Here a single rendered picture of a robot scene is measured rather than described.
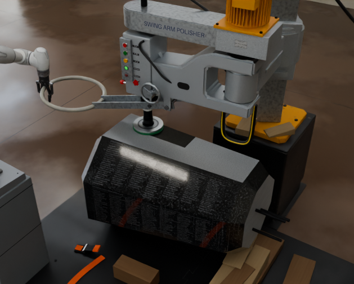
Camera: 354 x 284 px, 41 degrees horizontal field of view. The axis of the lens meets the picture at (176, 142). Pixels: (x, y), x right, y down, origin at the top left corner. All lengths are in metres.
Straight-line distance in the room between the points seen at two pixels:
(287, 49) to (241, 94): 0.62
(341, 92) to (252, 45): 3.39
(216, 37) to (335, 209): 2.04
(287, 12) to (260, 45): 0.71
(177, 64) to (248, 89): 0.47
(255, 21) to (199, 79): 0.50
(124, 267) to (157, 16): 1.67
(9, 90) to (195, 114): 2.22
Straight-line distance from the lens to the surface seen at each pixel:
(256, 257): 3.35
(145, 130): 3.25
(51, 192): 4.19
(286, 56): 3.27
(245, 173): 2.95
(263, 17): 2.59
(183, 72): 2.86
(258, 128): 3.49
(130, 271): 3.30
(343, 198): 4.26
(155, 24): 2.82
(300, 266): 3.51
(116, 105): 3.33
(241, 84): 2.74
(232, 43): 2.62
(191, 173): 2.97
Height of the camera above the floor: 2.66
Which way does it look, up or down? 35 degrees down
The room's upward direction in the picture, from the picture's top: straight up
